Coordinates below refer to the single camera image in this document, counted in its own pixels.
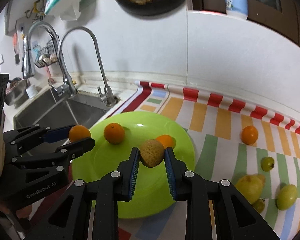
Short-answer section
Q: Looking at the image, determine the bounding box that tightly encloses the small green fruit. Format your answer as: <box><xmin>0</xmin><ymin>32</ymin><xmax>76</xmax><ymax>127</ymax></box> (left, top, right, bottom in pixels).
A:
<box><xmin>251</xmin><ymin>198</ymin><xmax>265</xmax><ymax>213</ymax></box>
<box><xmin>261</xmin><ymin>156</ymin><xmax>275</xmax><ymax>172</ymax></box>

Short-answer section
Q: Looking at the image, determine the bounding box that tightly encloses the black wire basket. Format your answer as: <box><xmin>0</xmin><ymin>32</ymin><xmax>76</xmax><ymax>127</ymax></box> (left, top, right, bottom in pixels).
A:
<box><xmin>34</xmin><ymin>40</ymin><xmax>59</xmax><ymax>68</ymax></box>

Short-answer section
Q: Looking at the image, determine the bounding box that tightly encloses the large green fruit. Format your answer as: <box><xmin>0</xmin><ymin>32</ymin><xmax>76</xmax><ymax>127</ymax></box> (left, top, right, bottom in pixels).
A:
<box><xmin>276</xmin><ymin>184</ymin><xmax>298</xmax><ymax>210</ymax></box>

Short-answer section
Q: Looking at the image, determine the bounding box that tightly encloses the orange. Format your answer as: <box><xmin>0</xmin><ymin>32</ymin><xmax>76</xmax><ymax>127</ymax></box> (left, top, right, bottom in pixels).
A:
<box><xmin>155</xmin><ymin>134</ymin><xmax>176</xmax><ymax>149</ymax></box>
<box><xmin>241</xmin><ymin>126</ymin><xmax>259</xmax><ymax>145</ymax></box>
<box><xmin>104</xmin><ymin>123</ymin><xmax>126</xmax><ymax>145</ymax></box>
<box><xmin>69</xmin><ymin>125</ymin><xmax>92</xmax><ymax>143</ymax></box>

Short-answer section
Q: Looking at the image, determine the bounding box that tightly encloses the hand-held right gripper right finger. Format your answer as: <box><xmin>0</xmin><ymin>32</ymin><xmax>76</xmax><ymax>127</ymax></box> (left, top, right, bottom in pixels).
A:
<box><xmin>164</xmin><ymin>147</ymin><xmax>282</xmax><ymax>240</ymax></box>

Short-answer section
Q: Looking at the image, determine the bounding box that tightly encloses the yellow lemon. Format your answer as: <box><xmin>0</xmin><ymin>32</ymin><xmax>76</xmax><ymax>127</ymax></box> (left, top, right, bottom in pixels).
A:
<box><xmin>234</xmin><ymin>174</ymin><xmax>266</xmax><ymax>204</ymax></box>

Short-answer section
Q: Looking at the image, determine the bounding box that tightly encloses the striped tablecloth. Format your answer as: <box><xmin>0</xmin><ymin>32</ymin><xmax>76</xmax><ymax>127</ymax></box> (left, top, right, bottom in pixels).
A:
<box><xmin>27</xmin><ymin>81</ymin><xmax>300</xmax><ymax>240</ymax></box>

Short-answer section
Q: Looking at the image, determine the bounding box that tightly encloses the person's left hand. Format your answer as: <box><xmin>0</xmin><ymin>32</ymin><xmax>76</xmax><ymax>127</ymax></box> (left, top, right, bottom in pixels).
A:
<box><xmin>15</xmin><ymin>204</ymin><xmax>33</xmax><ymax>221</ymax></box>

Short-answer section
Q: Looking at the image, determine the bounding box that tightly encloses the dark wooden cabinet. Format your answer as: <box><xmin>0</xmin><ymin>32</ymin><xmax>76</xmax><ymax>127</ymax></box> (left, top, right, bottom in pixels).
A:
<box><xmin>190</xmin><ymin>0</ymin><xmax>300</xmax><ymax>57</ymax></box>

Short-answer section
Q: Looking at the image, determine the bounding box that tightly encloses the blue and white bottle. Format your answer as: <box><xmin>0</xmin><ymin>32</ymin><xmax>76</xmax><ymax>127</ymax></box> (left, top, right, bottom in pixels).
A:
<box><xmin>222</xmin><ymin>0</ymin><xmax>249</xmax><ymax>20</ymax></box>

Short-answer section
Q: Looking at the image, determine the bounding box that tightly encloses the brown kiwi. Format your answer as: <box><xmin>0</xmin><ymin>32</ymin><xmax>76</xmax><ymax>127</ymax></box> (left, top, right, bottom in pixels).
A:
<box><xmin>139</xmin><ymin>139</ymin><xmax>165</xmax><ymax>168</ymax></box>

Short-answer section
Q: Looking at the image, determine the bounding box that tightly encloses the pull-down kitchen faucet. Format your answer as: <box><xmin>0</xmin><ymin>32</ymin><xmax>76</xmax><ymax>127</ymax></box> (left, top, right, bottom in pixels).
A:
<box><xmin>21</xmin><ymin>21</ymin><xmax>78</xmax><ymax>98</ymax></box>

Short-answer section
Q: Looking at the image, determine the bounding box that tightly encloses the wall hook rack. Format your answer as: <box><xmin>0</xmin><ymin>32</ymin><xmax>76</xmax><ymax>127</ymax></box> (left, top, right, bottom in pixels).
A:
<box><xmin>24</xmin><ymin>0</ymin><xmax>47</xmax><ymax>22</ymax></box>

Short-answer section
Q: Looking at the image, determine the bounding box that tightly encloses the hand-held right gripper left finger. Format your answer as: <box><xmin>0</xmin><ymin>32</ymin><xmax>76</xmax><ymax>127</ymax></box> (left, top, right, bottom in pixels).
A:
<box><xmin>24</xmin><ymin>147</ymin><xmax>142</xmax><ymax>240</ymax></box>

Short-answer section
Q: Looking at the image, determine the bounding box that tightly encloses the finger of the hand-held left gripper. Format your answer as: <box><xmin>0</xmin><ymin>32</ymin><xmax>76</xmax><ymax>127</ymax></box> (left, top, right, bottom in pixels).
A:
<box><xmin>11</xmin><ymin>137</ymin><xmax>96</xmax><ymax>167</ymax></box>
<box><xmin>3</xmin><ymin>124</ymin><xmax>77</xmax><ymax>157</ymax></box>

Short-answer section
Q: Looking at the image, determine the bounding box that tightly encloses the steel sink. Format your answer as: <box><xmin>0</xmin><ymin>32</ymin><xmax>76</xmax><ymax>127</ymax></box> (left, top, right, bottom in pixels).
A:
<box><xmin>14</xmin><ymin>87</ymin><xmax>121</xmax><ymax>157</ymax></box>

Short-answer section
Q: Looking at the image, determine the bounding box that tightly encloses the metal bowl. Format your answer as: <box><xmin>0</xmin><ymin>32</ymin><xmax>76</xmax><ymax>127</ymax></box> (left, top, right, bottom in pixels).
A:
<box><xmin>5</xmin><ymin>78</ymin><xmax>30</xmax><ymax>106</ymax></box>

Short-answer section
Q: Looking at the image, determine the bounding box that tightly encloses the green plate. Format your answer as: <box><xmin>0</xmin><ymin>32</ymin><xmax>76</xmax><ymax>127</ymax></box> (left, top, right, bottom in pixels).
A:
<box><xmin>71</xmin><ymin>112</ymin><xmax>196</xmax><ymax>219</ymax></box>

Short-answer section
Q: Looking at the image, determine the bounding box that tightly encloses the white cup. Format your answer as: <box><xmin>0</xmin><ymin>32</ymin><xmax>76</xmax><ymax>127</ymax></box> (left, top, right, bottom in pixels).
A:
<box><xmin>26</xmin><ymin>84</ymin><xmax>38</xmax><ymax>97</ymax></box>

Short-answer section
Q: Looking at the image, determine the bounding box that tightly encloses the thin gooseneck faucet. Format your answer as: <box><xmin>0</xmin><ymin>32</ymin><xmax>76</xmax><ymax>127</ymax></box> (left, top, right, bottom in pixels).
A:
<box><xmin>57</xmin><ymin>27</ymin><xmax>117</xmax><ymax>107</ymax></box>

